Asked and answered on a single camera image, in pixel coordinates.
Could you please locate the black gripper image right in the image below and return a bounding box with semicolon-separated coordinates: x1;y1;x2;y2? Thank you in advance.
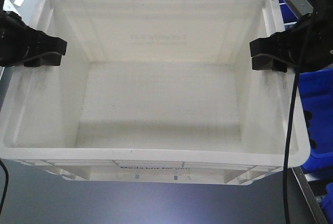
249;13;332;73

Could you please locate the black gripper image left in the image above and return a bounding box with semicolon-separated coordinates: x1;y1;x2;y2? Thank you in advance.
1;11;67;67

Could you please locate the white plastic tote bin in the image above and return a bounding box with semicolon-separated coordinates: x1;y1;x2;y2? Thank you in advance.
0;0;311;186

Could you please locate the blue bin right shelf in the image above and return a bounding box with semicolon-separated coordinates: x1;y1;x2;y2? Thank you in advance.
298;69;332;172

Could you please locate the black cable right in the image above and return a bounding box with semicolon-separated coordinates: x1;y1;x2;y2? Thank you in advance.
282;13;317;224

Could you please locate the black cable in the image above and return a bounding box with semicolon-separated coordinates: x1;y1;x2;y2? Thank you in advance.
282;13;317;224
0;159;10;209

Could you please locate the black cable left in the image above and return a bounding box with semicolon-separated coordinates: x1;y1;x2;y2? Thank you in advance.
0;159;10;209

